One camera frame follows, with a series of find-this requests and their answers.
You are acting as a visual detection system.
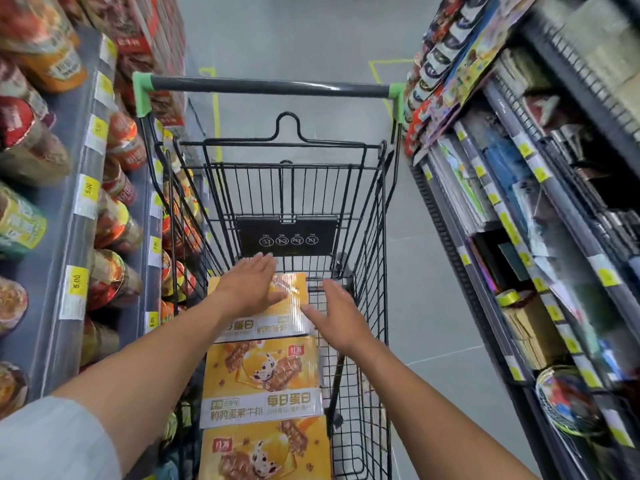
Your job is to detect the person's right hand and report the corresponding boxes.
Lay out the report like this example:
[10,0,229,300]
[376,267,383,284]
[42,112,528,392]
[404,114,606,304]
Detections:
[300,279,374,353]

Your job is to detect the person's left hand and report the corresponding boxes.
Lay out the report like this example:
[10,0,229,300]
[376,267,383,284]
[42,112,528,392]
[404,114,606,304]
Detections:
[212,252,290,316]

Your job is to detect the person's right forearm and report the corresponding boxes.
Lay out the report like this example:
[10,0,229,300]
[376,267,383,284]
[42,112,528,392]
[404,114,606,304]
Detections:
[345,335,541,480]

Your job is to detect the person's left forearm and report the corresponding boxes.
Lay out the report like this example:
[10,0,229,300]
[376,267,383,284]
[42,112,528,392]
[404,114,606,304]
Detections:
[50,300,236,476]

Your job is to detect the yellow snack box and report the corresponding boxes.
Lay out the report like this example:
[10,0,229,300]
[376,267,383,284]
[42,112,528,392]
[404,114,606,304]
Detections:
[199,336,324,430]
[198,416,332,480]
[207,272,317,344]

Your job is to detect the black cart warning plate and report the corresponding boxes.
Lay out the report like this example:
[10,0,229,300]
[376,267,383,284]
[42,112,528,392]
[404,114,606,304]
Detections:
[234,216,340,259]

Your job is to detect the stack of paper pads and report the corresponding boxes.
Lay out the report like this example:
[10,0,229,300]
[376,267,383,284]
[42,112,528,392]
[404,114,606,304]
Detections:
[429,135,503,236]

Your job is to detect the yellow tape roll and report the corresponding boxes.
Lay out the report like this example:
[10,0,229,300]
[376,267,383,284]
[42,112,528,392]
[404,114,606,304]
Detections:
[496,289,527,309]

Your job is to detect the row of yellow price tags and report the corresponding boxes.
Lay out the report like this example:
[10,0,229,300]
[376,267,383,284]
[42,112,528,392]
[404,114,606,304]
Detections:
[420,126,637,451]
[58,35,167,336]

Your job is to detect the stack of brown boxes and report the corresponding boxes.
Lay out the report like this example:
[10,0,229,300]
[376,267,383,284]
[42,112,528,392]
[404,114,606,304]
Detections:
[501,295,568,371]

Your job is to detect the grey store shelf unit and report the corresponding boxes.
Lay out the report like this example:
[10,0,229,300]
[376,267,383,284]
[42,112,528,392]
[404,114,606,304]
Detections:
[0,0,213,480]

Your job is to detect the stack of blue packets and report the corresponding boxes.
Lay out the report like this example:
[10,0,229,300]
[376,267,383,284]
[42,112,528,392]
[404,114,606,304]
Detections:
[477,137,533,188]

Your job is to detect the badminton racket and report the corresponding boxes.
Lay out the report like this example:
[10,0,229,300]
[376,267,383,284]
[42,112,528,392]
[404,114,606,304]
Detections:
[534,365,608,438]

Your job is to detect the white sleeve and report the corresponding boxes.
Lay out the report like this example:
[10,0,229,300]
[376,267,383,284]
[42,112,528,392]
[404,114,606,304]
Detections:
[0,396,124,480]

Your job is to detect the rows of cup noodle bowls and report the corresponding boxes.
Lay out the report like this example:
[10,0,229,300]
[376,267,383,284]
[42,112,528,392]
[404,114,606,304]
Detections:
[0,0,207,448]

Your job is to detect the stack of red boxes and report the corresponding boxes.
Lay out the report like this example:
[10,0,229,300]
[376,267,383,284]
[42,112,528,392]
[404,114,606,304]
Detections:
[55,0,188,128]

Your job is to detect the row of colourful toy packets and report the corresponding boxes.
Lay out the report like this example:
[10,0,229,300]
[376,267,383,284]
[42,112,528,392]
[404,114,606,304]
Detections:
[403,0,542,158]

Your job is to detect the row of metal utensils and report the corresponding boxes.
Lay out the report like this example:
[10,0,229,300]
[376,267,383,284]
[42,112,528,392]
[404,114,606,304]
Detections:
[547,122,640,255]

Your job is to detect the black wire shopping cart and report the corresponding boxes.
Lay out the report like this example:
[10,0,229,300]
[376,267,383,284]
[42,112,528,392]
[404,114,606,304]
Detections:
[132,72,407,480]

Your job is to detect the dark wire store shelf unit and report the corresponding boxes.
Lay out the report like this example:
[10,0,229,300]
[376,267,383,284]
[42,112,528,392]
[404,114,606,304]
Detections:
[405,0,640,480]

